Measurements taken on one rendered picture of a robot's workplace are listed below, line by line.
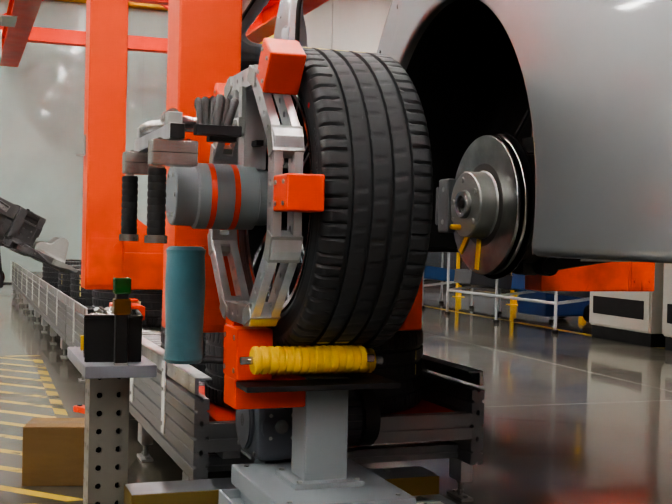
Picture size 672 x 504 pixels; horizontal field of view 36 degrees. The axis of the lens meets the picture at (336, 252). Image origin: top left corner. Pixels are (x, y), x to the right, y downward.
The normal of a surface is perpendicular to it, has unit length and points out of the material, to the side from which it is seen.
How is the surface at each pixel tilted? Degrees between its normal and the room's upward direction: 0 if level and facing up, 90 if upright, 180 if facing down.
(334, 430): 90
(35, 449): 90
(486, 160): 90
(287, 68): 125
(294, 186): 90
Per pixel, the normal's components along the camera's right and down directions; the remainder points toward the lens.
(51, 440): 0.11, 0.02
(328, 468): 0.34, 0.02
